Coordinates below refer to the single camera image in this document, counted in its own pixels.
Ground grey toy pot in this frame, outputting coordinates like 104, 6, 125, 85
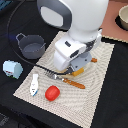
16, 33, 46, 59

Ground fork with orange handle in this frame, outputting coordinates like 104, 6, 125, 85
45, 72, 85, 89

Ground black table cloth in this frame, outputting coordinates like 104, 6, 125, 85
0, 1, 128, 128

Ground red toy tomato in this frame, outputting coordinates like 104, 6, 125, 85
45, 85, 60, 101

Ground beige woven placemat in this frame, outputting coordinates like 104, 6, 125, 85
13, 30, 115, 128

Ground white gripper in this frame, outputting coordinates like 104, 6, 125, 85
54, 29, 102, 72

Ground beige bowl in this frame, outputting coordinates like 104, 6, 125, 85
119, 5, 128, 30

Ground knife with orange handle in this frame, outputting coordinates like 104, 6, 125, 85
90, 57, 98, 64

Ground yellow toy bread loaf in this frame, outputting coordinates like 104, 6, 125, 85
72, 67, 84, 77

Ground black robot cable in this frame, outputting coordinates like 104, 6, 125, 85
6, 0, 68, 75

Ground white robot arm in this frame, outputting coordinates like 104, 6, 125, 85
37, 0, 109, 71

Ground light blue toy carton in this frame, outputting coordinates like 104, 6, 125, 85
3, 60, 23, 79

